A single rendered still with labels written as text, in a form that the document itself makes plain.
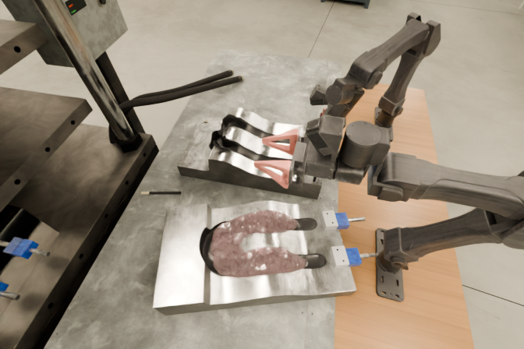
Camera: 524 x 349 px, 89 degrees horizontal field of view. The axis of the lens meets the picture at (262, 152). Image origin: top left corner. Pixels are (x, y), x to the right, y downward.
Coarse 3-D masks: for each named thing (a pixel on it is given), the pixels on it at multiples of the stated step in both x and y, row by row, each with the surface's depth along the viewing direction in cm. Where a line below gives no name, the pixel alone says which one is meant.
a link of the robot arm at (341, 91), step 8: (376, 72) 73; (336, 80) 74; (344, 80) 74; (352, 80) 76; (360, 80) 79; (376, 80) 74; (328, 88) 76; (336, 88) 74; (344, 88) 73; (352, 88) 76; (368, 88) 76; (328, 96) 76; (336, 96) 75; (344, 96) 74; (352, 96) 77
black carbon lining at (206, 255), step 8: (304, 224) 81; (312, 224) 81; (208, 232) 76; (200, 240) 72; (208, 240) 76; (200, 248) 72; (208, 248) 75; (208, 256) 73; (304, 256) 74; (312, 256) 75; (320, 256) 74; (208, 264) 72; (312, 264) 73; (320, 264) 73; (216, 272) 70
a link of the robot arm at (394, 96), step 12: (420, 48) 83; (408, 60) 88; (420, 60) 88; (396, 72) 94; (408, 72) 91; (396, 84) 96; (408, 84) 97; (384, 96) 103; (396, 96) 99; (384, 108) 105
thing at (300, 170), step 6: (306, 132) 53; (306, 138) 53; (306, 144) 51; (306, 150) 50; (306, 156) 49; (300, 168) 47; (300, 174) 48; (306, 174) 52; (300, 180) 49; (300, 186) 51
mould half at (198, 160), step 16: (240, 112) 100; (208, 128) 105; (272, 128) 102; (288, 128) 102; (304, 128) 101; (192, 144) 100; (208, 144) 100; (256, 144) 95; (288, 144) 96; (192, 160) 95; (208, 160) 87; (224, 160) 86; (240, 160) 88; (192, 176) 97; (208, 176) 95; (224, 176) 92; (240, 176) 90; (256, 176) 88; (304, 176) 87; (288, 192) 92; (304, 192) 90
